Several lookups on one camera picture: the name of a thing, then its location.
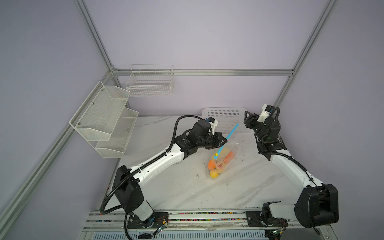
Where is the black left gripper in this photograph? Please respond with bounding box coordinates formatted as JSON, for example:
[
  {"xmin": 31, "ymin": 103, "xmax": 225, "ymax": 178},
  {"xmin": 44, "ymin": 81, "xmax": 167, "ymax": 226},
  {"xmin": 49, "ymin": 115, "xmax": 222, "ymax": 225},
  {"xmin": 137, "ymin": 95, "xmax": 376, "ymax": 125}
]
[{"xmin": 197, "ymin": 131, "xmax": 227, "ymax": 150}]

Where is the clear zip top bag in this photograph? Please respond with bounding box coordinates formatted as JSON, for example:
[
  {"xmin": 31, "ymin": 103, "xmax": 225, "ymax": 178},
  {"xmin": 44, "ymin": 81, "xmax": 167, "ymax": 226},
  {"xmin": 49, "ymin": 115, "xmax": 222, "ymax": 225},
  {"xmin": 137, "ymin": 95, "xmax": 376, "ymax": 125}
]
[{"xmin": 207, "ymin": 124, "xmax": 241, "ymax": 179}]

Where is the yellow pear-shaped lemon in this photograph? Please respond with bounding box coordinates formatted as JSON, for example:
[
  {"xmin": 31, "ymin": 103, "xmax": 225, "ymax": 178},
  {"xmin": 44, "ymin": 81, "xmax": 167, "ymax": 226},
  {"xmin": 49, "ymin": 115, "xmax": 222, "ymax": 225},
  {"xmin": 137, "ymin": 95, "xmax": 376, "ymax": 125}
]
[{"xmin": 210, "ymin": 170, "xmax": 220, "ymax": 179}]

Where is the yellow banana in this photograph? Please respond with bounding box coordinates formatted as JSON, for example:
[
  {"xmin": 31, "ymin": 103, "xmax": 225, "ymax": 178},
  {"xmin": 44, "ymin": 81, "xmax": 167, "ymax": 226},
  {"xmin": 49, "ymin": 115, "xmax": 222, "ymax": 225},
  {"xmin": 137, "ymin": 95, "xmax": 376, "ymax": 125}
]
[{"xmin": 212, "ymin": 147, "xmax": 231, "ymax": 161}]

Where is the large orange fruit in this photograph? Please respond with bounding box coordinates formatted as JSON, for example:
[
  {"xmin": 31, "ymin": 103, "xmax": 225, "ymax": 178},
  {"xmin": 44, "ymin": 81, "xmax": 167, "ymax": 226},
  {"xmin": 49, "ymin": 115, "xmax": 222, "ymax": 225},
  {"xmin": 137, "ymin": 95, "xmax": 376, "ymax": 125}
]
[{"xmin": 207, "ymin": 160, "xmax": 216, "ymax": 170}]

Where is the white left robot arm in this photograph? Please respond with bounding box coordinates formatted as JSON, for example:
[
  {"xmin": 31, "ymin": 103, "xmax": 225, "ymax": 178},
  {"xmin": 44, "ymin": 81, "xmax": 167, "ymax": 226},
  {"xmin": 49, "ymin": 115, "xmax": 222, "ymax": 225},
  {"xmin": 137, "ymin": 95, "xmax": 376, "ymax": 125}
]
[{"xmin": 100, "ymin": 127, "xmax": 228, "ymax": 222}]

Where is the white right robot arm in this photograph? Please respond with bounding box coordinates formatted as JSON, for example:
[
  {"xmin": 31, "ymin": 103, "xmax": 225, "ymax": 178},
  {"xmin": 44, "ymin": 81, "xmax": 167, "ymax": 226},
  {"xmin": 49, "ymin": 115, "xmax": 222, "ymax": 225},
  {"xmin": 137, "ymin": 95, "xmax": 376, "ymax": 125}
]
[{"xmin": 244, "ymin": 106, "xmax": 339, "ymax": 228}]

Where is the white perforated plastic basket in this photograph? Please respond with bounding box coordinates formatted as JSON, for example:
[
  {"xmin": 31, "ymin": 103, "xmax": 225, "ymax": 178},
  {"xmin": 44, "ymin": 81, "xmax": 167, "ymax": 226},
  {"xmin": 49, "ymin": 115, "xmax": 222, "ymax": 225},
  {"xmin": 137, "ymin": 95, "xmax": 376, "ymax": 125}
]
[{"xmin": 202, "ymin": 107, "xmax": 250, "ymax": 136}]

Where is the white mesh two-tier shelf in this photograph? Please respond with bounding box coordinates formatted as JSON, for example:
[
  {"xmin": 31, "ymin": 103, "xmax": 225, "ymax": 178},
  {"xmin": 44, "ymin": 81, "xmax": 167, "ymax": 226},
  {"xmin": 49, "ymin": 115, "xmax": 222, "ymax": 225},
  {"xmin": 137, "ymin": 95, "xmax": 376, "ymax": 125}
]
[{"xmin": 69, "ymin": 82, "xmax": 139, "ymax": 159}]

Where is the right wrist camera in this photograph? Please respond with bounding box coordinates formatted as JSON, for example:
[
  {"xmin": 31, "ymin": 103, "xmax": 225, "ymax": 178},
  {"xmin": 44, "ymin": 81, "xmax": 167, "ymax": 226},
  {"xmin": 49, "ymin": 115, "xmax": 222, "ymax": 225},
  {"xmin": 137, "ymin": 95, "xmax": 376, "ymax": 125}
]
[{"xmin": 258, "ymin": 104, "xmax": 280, "ymax": 123}]

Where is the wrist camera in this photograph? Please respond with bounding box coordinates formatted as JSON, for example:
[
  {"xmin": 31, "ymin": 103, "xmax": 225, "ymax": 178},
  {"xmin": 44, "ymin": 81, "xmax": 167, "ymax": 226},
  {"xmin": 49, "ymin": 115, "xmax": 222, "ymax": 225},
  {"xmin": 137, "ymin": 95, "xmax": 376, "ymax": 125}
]
[
  {"xmin": 258, "ymin": 104, "xmax": 280, "ymax": 123},
  {"xmin": 189, "ymin": 117, "xmax": 218, "ymax": 140}
]

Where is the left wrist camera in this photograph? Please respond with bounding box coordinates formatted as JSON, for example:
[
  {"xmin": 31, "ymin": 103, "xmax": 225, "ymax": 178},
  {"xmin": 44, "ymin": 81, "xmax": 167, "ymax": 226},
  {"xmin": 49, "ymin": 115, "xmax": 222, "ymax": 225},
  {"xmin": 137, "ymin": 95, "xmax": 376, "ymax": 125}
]
[{"xmin": 189, "ymin": 117, "xmax": 218, "ymax": 140}]

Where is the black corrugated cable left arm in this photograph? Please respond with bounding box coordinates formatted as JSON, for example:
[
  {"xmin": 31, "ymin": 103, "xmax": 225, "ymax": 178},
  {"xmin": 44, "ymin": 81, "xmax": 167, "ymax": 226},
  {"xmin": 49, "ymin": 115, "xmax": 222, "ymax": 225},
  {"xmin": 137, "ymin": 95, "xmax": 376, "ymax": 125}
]
[{"xmin": 99, "ymin": 114, "xmax": 205, "ymax": 240}]

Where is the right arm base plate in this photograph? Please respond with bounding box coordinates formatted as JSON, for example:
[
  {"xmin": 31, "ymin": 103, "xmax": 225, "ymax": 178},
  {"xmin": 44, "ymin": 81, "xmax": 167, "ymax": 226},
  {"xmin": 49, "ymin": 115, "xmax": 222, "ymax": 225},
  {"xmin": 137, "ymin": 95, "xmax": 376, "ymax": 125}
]
[{"xmin": 246, "ymin": 211, "xmax": 288, "ymax": 228}]

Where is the white wire wall basket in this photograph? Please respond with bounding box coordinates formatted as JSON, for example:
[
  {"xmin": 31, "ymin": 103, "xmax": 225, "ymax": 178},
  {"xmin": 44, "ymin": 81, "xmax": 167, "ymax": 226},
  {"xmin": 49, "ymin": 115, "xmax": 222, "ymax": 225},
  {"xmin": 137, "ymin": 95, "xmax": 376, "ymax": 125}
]
[{"xmin": 126, "ymin": 65, "xmax": 174, "ymax": 97}]

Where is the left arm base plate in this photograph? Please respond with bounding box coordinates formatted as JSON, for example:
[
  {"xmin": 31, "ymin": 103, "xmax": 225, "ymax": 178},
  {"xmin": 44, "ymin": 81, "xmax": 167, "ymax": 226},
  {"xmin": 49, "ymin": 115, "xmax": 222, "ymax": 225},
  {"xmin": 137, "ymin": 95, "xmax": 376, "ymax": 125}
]
[{"xmin": 127, "ymin": 212, "xmax": 169, "ymax": 230}]

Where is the aluminium frame post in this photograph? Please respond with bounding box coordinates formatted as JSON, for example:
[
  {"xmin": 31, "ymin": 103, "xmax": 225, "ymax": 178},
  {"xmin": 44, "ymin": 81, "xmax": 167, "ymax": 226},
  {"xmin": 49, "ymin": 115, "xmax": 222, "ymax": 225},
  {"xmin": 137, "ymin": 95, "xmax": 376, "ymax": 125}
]
[{"xmin": 274, "ymin": 0, "xmax": 339, "ymax": 107}]

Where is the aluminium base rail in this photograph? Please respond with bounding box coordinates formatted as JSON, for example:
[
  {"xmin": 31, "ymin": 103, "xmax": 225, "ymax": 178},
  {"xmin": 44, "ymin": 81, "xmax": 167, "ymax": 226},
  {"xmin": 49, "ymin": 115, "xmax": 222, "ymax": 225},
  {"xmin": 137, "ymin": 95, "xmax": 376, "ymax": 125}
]
[{"xmin": 81, "ymin": 208, "xmax": 315, "ymax": 232}]

